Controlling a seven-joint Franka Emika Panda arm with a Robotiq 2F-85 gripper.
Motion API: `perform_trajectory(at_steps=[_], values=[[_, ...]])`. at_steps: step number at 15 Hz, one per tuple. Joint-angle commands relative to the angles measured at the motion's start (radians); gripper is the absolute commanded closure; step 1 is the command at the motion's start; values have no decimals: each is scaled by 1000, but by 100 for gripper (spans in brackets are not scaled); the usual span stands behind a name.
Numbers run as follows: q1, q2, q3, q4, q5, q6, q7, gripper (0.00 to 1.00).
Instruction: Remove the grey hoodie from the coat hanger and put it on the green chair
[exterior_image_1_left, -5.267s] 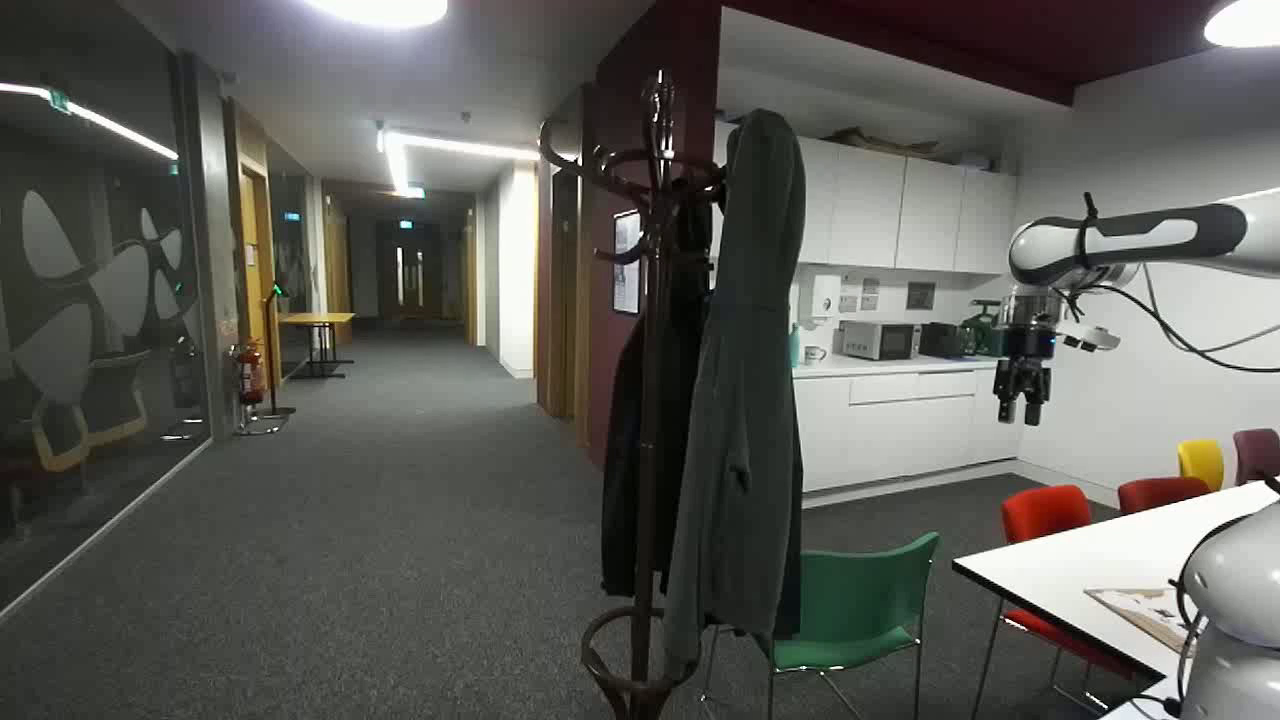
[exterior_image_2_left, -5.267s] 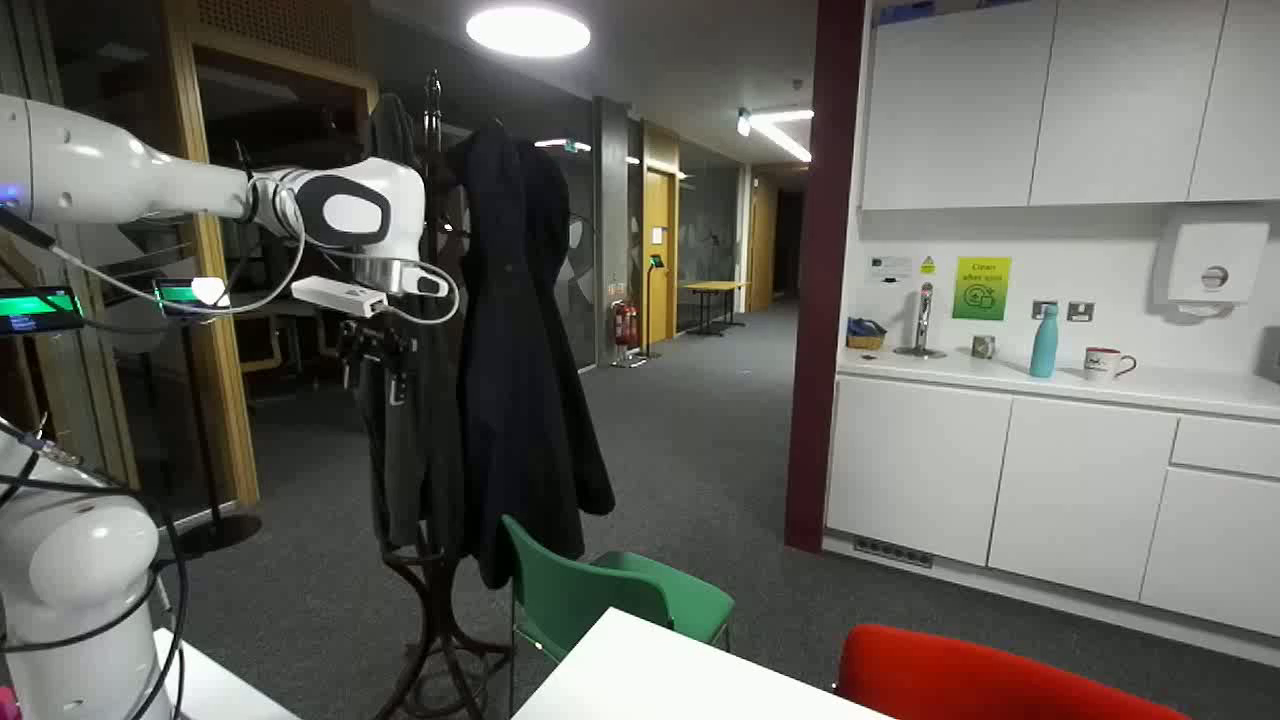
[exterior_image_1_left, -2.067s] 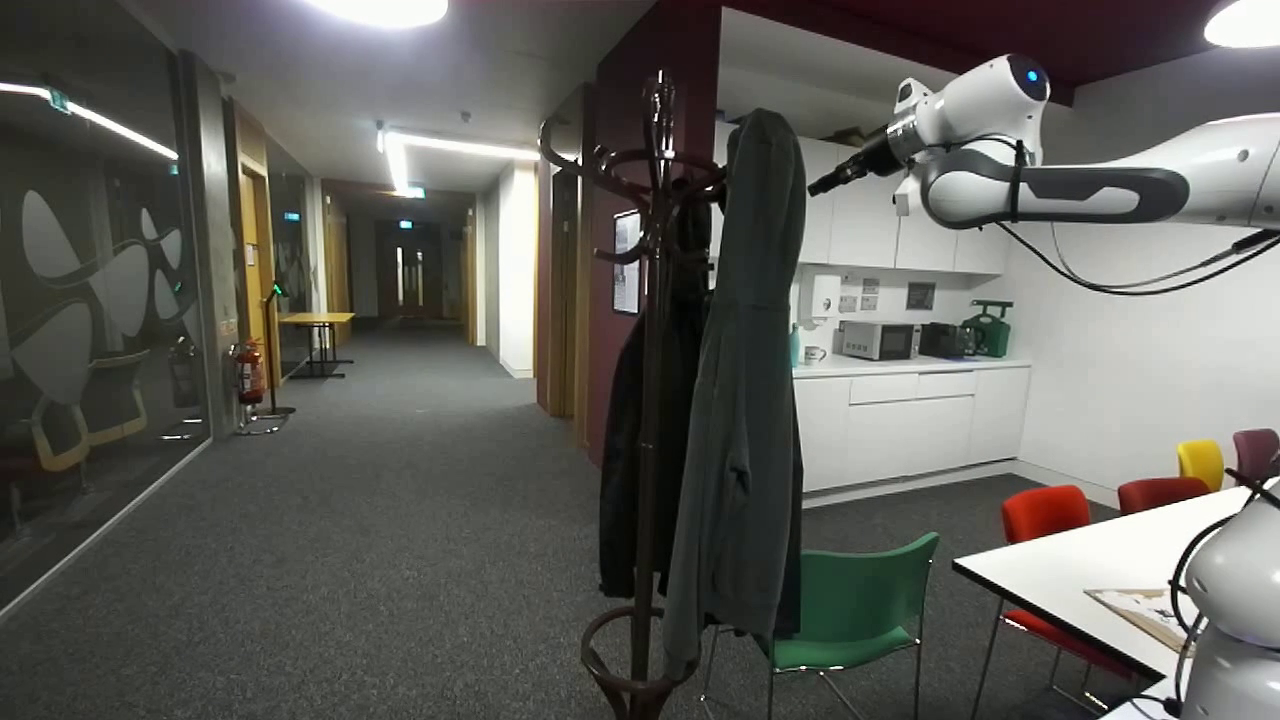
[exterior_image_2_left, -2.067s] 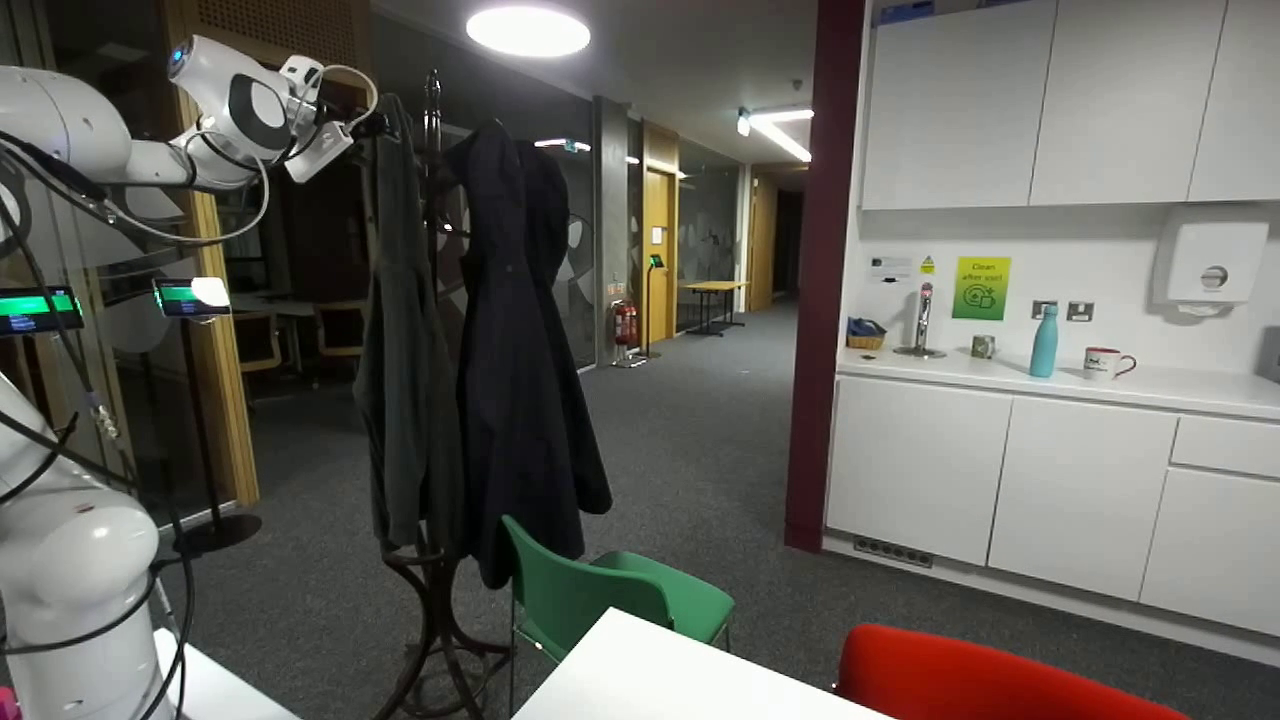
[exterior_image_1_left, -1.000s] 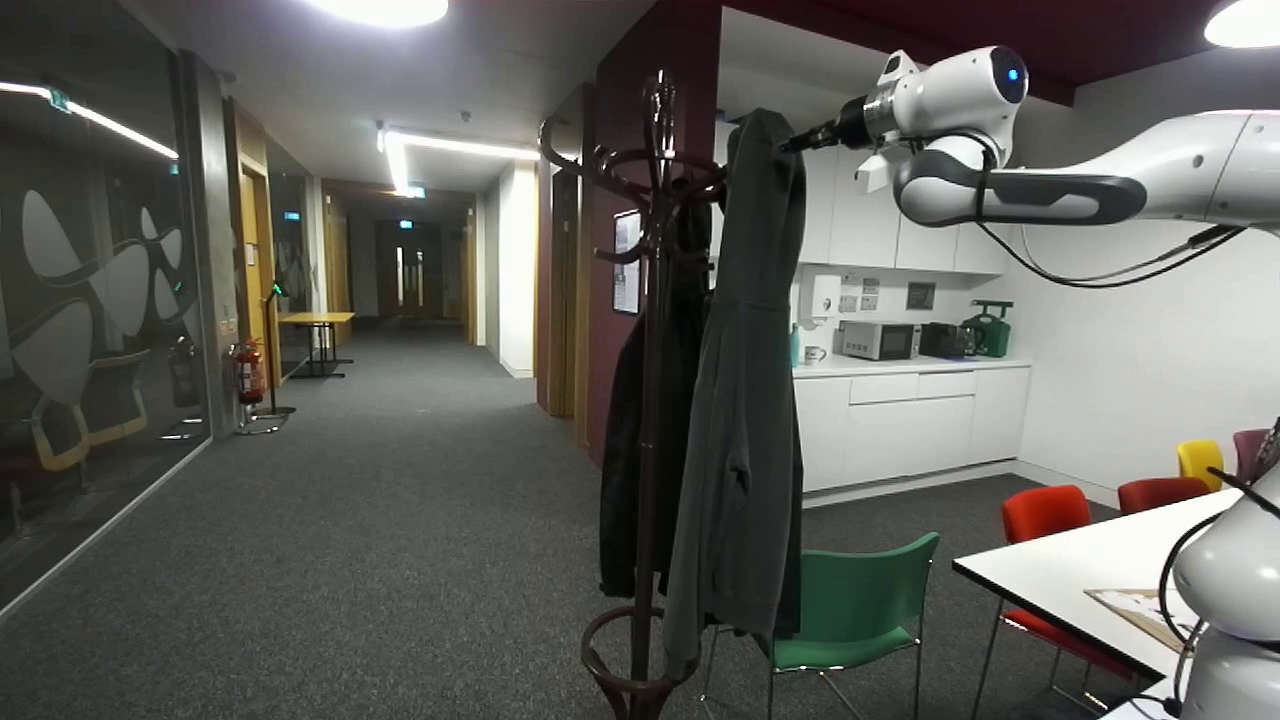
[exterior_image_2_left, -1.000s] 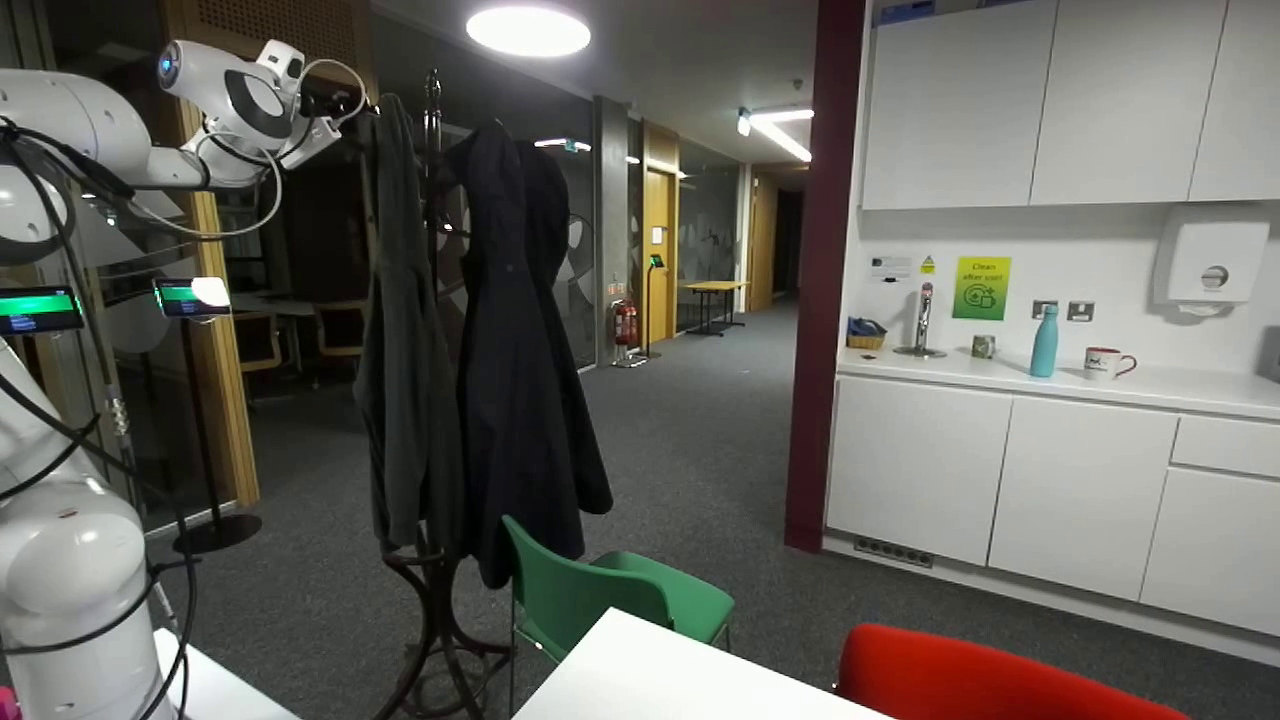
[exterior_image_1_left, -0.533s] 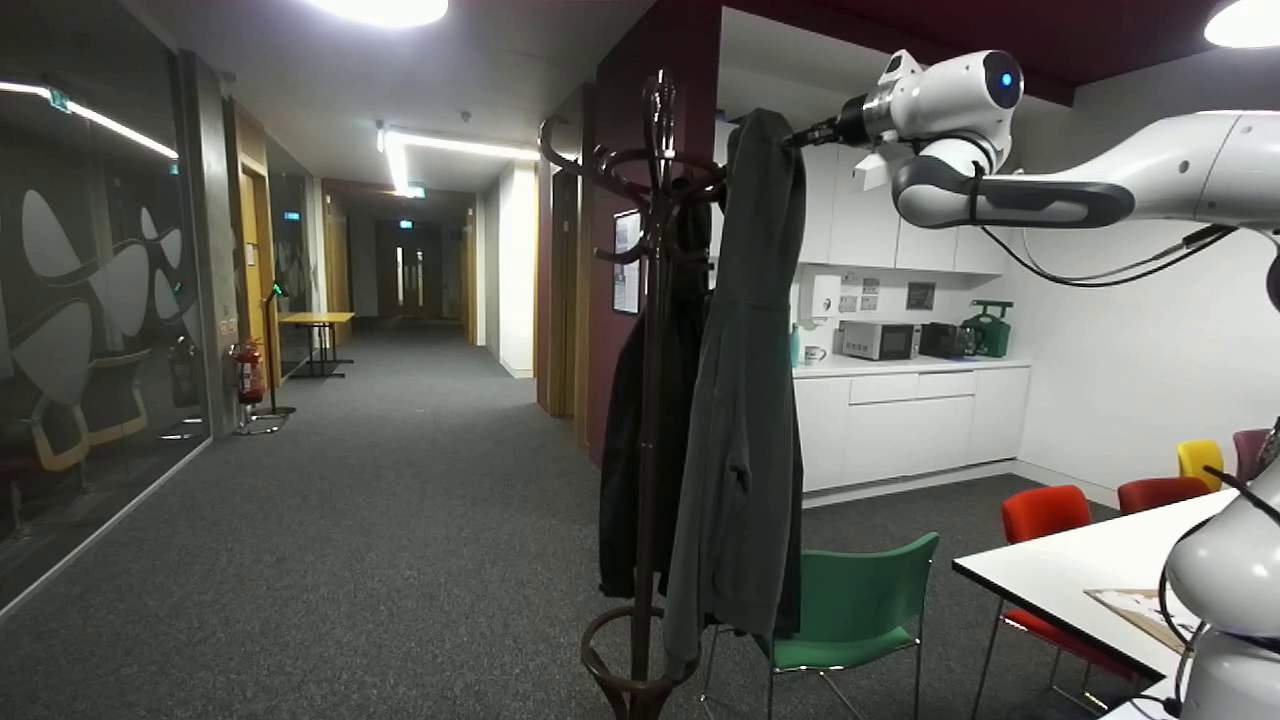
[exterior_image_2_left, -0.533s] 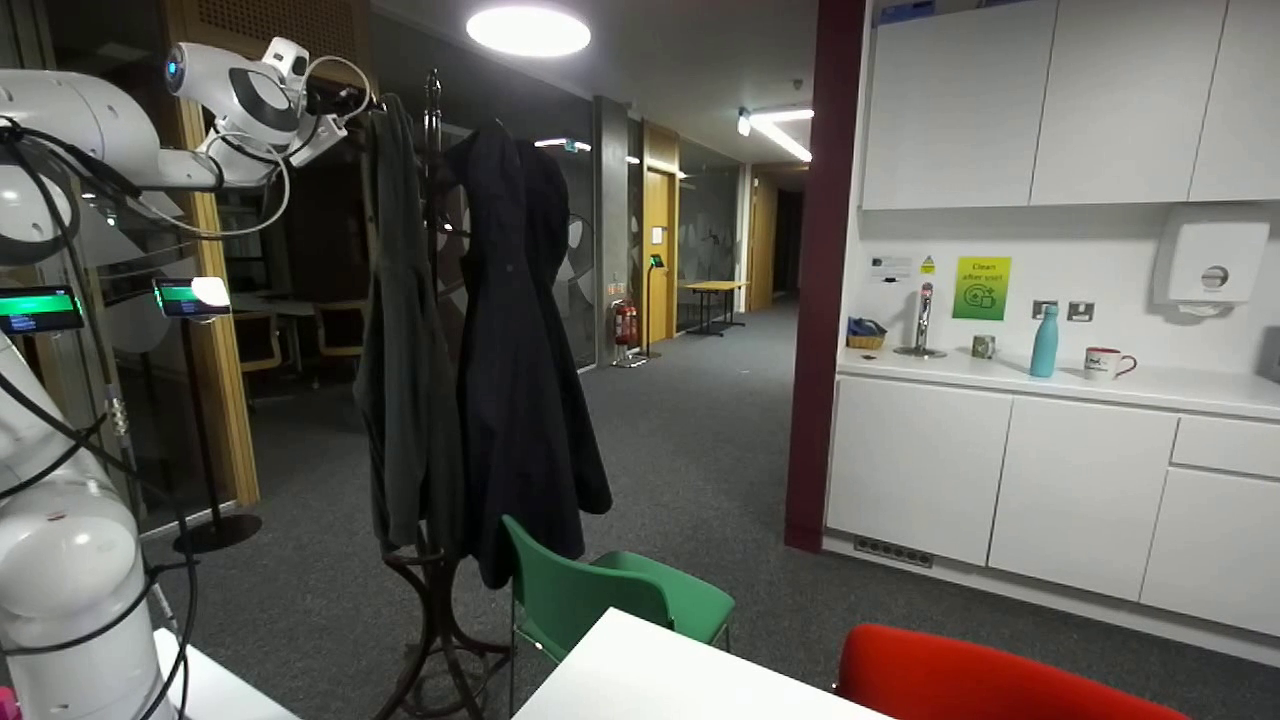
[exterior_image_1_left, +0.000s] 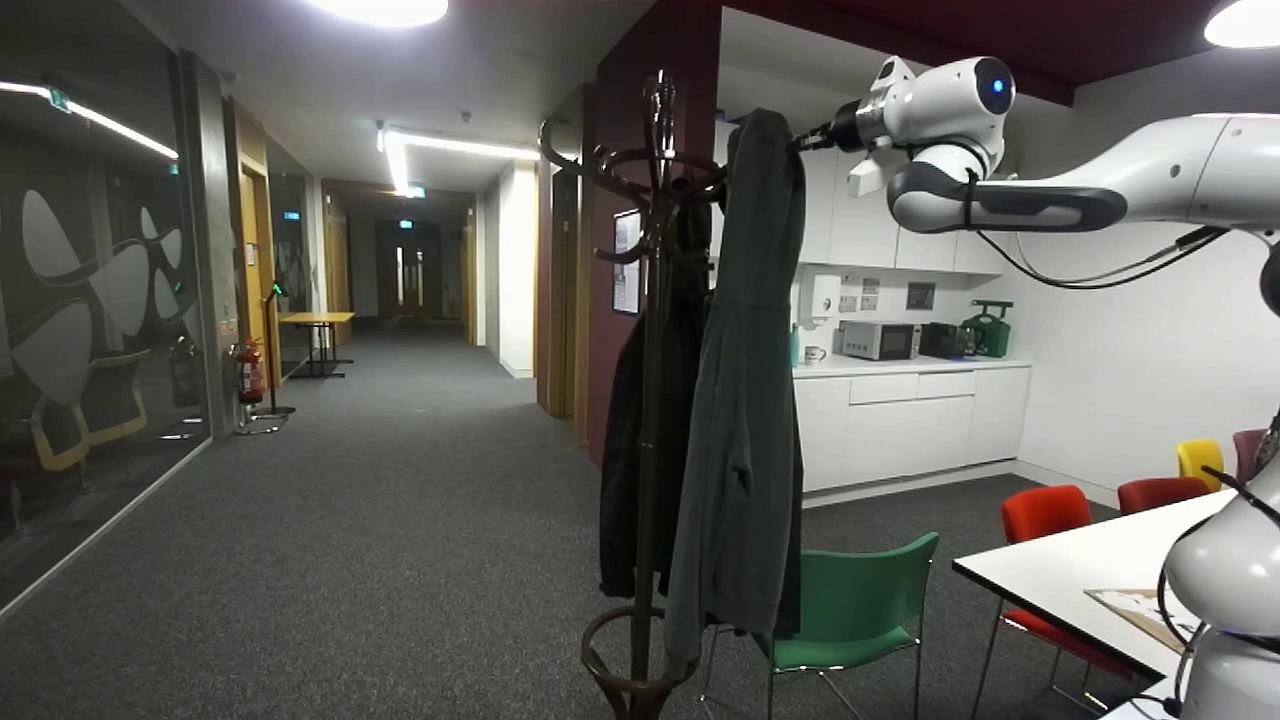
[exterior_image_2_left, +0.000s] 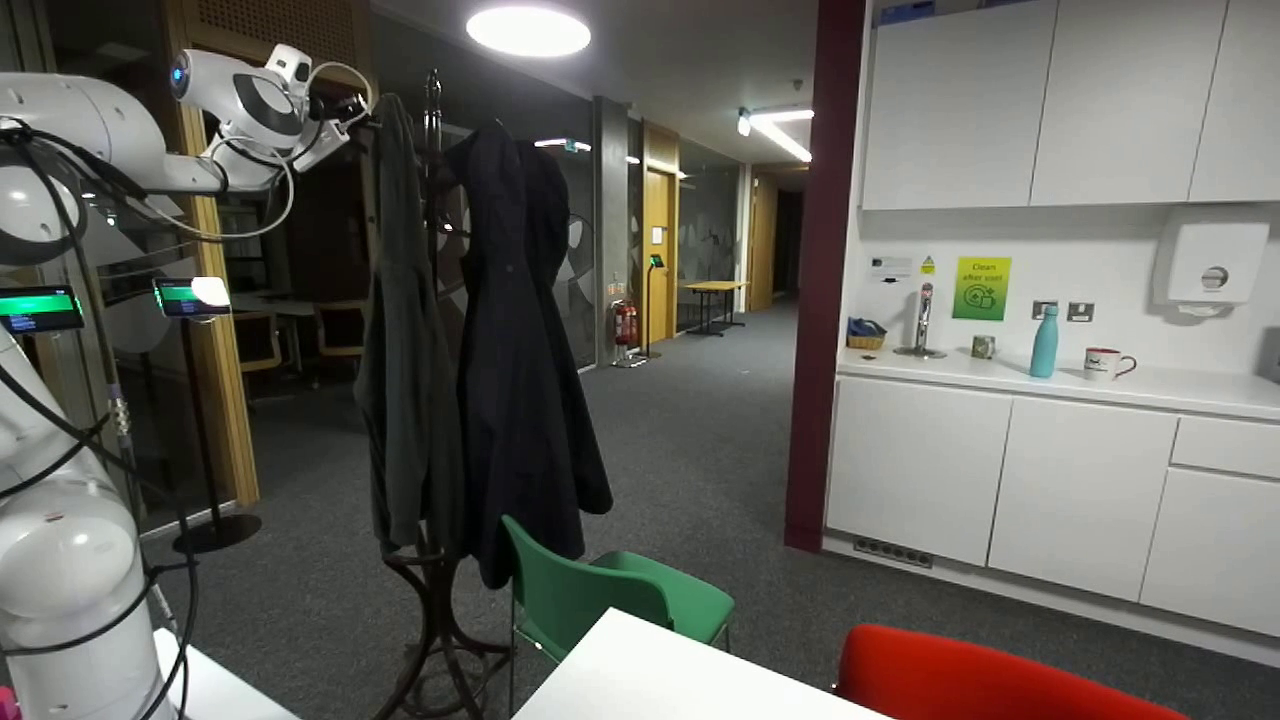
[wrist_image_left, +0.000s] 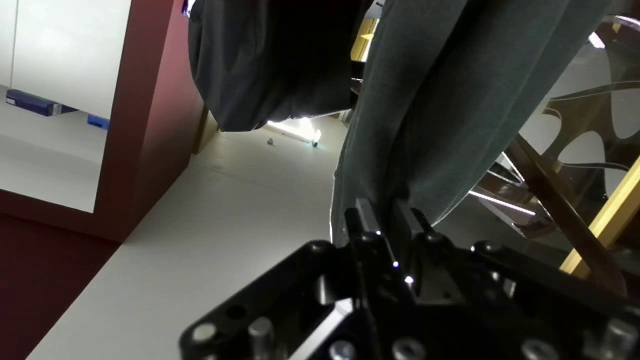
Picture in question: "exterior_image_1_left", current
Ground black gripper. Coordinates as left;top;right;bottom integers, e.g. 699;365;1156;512
796;112;869;155

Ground grey hoodie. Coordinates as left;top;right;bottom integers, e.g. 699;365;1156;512
659;107;814;674

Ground black metal coat stand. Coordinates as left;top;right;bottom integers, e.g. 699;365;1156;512
537;69;735;720

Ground black coat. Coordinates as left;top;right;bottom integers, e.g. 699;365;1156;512
597;195;717;603

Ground red chair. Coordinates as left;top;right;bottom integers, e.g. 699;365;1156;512
979;478;1137;690
1114;473;1224;518

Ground green plastic chair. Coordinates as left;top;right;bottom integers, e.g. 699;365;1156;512
696;528;945;720

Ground yellow chair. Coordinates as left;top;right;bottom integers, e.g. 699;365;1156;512
1172;434;1228;491

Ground maroon chair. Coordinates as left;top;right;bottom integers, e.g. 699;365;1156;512
1228;425;1273;482

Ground white upper kitchen cabinets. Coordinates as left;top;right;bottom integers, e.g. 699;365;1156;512
796;138;1008;279

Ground white kitchen cabinets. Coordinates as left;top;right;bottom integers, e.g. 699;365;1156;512
790;353;1037;512
796;138;1008;279

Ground white paper towel dispenser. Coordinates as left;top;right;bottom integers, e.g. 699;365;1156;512
806;266;850;325

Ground grey microwave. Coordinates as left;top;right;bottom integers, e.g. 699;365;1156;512
833;317;925;365

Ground black countertop appliance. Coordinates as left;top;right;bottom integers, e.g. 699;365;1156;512
917;320;973;365

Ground green countertop appliance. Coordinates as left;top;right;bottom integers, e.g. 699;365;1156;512
958;295;1019;365

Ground white lower kitchen cabinets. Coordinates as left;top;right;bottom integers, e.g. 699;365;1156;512
790;353;1037;512

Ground strip ceiling light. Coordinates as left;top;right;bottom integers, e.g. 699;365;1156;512
371;123;544;205

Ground white table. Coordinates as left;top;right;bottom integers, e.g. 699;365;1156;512
948;487;1254;679

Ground wooden corridor table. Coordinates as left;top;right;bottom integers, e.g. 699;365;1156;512
271;307;362;385

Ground yellow wooden door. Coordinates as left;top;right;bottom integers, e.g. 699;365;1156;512
231;155;280;405

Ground thin black sign stand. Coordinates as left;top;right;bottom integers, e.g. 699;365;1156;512
255;276;301;434

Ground red fire extinguisher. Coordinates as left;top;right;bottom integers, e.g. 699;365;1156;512
231;334;269;410

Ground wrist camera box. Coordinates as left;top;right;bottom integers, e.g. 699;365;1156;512
843;155;896;205

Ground framed wall notice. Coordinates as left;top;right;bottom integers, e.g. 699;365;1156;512
608;209;648;320

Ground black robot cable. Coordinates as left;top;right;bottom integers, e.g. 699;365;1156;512
964;215;1234;295

